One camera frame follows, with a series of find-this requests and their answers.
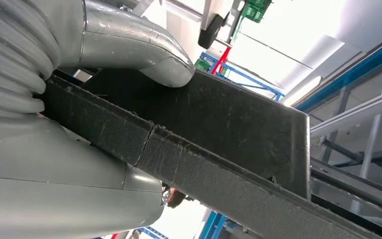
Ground green plastic crate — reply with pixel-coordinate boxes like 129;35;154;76
243;0;273;24
194;57;211;72

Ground blue cart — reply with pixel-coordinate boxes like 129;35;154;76
199;52;285;101

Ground aluminium profile frame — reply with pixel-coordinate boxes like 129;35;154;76
309;56;382;238

